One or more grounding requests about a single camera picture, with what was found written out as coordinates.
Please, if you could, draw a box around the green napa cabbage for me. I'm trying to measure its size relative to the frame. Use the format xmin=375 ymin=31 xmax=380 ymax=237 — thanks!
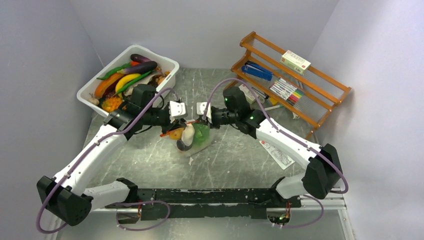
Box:
xmin=192 ymin=123 xmax=211 ymax=148

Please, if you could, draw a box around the white mushroom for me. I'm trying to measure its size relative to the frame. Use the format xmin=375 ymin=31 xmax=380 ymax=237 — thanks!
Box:
xmin=181 ymin=123 xmax=196 ymax=145

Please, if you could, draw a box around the clear zip bag orange zipper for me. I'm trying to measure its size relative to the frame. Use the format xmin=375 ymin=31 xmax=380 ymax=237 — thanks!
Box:
xmin=159 ymin=119 xmax=215 ymax=157

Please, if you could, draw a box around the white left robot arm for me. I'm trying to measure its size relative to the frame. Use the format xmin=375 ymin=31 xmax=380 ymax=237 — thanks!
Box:
xmin=35 ymin=84 xmax=187 ymax=234

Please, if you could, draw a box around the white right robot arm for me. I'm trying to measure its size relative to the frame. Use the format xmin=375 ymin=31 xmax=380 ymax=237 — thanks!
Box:
xmin=196 ymin=87 xmax=343 ymax=207

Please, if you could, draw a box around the white plastic food bin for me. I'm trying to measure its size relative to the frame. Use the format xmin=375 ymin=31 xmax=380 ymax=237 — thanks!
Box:
xmin=76 ymin=44 xmax=180 ymax=117

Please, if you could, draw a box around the white red eraser box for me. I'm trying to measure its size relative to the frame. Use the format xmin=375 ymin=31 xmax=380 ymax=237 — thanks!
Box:
xmin=238 ymin=84 xmax=261 ymax=104

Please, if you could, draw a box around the dark purple eggplant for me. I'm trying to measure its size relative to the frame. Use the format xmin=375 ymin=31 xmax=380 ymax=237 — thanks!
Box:
xmin=117 ymin=61 xmax=158 ymax=75

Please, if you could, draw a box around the orange spiky dragon fruit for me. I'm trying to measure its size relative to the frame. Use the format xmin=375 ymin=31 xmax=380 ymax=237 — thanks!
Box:
xmin=101 ymin=96 xmax=123 ymax=113

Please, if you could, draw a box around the yellow banana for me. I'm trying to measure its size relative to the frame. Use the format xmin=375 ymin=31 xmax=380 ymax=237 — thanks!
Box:
xmin=115 ymin=73 xmax=141 ymax=94

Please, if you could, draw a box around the blue stapler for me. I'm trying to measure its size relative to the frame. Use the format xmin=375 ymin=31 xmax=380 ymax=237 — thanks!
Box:
xmin=241 ymin=60 xmax=273 ymax=81

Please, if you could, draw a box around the orange wooden rack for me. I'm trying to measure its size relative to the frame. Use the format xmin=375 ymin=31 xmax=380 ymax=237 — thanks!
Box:
xmin=231 ymin=31 xmax=351 ymax=139

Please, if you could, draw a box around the green chili pepper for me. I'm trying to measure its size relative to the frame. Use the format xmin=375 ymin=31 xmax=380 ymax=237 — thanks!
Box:
xmin=97 ymin=62 xmax=131 ymax=81

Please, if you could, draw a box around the coloured marker pen set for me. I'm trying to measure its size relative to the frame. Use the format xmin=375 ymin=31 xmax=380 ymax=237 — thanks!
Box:
xmin=270 ymin=78 xmax=305 ymax=106

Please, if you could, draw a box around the white garlic bulb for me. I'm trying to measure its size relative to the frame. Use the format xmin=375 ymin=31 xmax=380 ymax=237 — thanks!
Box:
xmin=87 ymin=94 xmax=100 ymax=106

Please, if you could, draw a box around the white printed leaflet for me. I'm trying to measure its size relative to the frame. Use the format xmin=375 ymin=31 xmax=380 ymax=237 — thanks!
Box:
xmin=259 ymin=140 xmax=295 ymax=170

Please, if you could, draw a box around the white box on rack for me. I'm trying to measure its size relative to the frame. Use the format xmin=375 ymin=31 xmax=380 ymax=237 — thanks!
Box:
xmin=280 ymin=50 xmax=311 ymax=75

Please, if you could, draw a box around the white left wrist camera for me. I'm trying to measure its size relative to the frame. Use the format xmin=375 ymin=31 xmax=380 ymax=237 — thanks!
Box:
xmin=168 ymin=101 xmax=188 ymax=122

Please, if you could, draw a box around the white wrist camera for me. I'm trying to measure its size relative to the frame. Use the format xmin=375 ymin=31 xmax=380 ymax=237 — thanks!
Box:
xmin=196 ymin=101 xmax=212 ymax=122
xmin=168 ymin=101 xmax=188 ymax=122

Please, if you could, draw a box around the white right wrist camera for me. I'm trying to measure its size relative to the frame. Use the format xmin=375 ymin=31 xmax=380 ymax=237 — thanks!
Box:
xmin=196 ymin=101 xmax=212 ymax=122

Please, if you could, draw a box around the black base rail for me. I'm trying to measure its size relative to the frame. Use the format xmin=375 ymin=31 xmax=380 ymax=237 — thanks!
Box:
xmin=107 ymin=184 xmax=301 ymax=221

